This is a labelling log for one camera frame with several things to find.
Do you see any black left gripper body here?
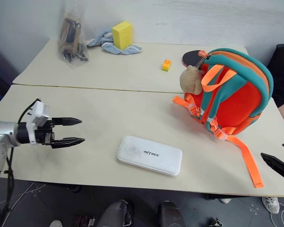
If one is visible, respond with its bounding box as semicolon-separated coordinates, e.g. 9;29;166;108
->
35;117;56;146

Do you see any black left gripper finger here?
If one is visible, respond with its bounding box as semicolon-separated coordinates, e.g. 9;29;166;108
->
52;116;83;127
51;137;86;149

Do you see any orange and teal backpack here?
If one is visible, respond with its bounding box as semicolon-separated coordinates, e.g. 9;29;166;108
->
172;47;274;189

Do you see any white zip pouch case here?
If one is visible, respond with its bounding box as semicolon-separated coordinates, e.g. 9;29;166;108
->
116;135;183;177

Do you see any person in black shirt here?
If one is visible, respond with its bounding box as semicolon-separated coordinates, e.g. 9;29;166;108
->
266;43;284;110

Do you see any clear plastic bag with items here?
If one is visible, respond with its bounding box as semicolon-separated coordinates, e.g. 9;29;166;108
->
57;0;89;70

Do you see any dark rounded shape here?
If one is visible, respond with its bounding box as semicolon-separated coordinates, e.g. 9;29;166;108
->
95;199;134;227
158;201;184;227

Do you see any light blue towel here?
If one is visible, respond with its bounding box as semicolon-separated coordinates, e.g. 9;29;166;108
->
86;27;143;56

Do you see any yellow sponge block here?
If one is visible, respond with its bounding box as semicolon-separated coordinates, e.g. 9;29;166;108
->
111;21;133;51

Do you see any yellow orange green toy brick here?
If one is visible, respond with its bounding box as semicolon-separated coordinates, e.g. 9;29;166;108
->
160;59;172;72

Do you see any beige plush toy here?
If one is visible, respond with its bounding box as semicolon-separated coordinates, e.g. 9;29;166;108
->
179;65;204;96

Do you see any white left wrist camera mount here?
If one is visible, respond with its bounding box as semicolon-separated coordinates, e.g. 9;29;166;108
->
29;100;51;145

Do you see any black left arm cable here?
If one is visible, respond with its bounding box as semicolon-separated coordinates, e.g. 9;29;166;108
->
2;98;41;220

